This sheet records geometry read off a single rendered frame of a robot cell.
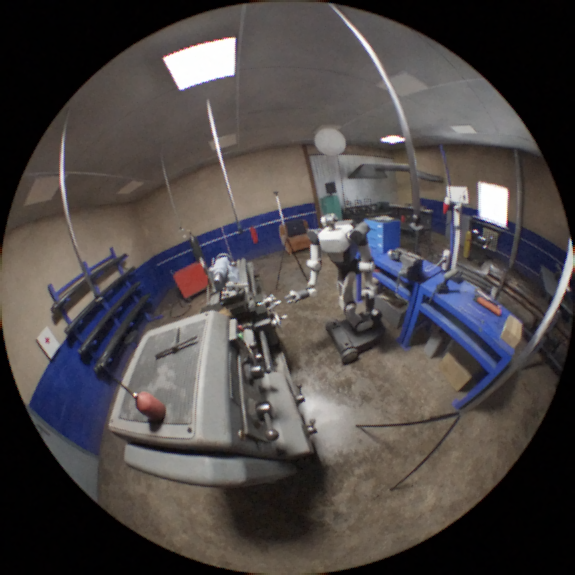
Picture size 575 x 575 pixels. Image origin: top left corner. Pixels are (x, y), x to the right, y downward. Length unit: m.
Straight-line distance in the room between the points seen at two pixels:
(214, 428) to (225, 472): 0.12
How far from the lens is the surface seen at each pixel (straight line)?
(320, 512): 1.77
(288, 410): 0.95
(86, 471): 3.77
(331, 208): 5.19
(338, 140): 4.26
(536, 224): 6.61
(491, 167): 6.75
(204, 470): 0.48
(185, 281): 4.36
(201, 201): 5.55
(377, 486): 1.75
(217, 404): 0.48
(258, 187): 5.44
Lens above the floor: 1.68
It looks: 30 degrees down
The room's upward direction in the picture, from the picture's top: 14 degrees counter-clockwise
